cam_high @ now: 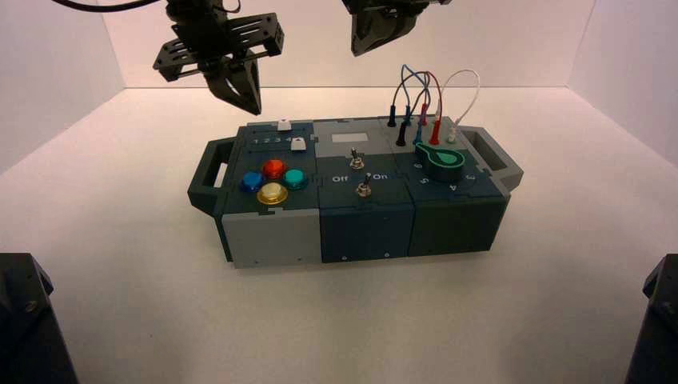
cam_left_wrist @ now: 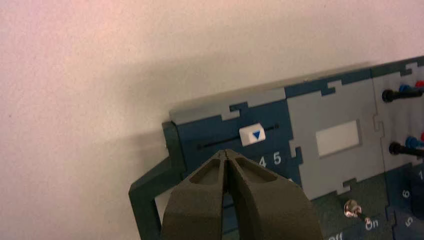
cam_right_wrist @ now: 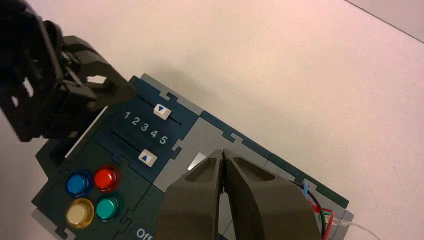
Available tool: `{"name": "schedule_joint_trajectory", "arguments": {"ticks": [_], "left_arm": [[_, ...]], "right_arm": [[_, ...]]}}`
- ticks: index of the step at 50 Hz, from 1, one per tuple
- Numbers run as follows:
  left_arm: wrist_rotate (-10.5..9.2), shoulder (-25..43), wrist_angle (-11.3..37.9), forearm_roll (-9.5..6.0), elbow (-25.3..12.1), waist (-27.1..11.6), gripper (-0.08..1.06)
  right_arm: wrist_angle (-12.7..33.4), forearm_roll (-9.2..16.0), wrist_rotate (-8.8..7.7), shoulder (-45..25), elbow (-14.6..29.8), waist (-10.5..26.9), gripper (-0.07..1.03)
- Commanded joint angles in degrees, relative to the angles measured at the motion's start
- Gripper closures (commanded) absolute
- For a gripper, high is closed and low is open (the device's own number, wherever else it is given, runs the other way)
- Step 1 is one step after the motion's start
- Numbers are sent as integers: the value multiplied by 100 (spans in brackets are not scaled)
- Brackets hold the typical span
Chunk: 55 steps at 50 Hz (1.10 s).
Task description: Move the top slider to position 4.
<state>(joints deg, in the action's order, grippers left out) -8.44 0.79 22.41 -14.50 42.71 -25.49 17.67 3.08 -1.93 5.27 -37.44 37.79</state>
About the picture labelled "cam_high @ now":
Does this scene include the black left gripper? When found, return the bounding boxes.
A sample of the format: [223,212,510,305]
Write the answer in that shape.
[154,0,285,117]

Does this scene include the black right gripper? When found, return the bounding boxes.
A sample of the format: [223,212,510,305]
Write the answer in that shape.
[341,0,451,58]

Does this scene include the red round push button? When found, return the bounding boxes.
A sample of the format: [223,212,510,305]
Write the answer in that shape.
[262,159,288,181]

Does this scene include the blue round push button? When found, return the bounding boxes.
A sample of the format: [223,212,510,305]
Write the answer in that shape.
[239,171,266,194]

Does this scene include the teal round push button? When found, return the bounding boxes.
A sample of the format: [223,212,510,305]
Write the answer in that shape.
[281,169,309,191]

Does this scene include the yellow round push button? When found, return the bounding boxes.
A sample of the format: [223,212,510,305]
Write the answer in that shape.
[257,183,289,206]

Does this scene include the green rotary pointer knob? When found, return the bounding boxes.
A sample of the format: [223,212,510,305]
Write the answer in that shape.
[413,142,467,185]

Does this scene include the dark teal grey task box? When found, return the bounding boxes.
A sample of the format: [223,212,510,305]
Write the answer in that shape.
[186,115,525,270]

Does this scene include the black jumper cable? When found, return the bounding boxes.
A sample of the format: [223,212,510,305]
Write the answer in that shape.
[387,70,432,148]

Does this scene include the blue jumper cable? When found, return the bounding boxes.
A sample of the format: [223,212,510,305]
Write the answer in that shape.
[401,64,433,146]

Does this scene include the red jumper cable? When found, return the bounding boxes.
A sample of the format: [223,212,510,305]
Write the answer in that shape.
[418,70,445,146]

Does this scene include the white jumper cable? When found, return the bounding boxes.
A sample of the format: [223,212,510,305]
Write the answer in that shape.
[434,69,482,144]

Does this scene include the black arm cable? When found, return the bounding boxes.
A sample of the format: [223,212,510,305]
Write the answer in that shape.
[50,0,160,13]

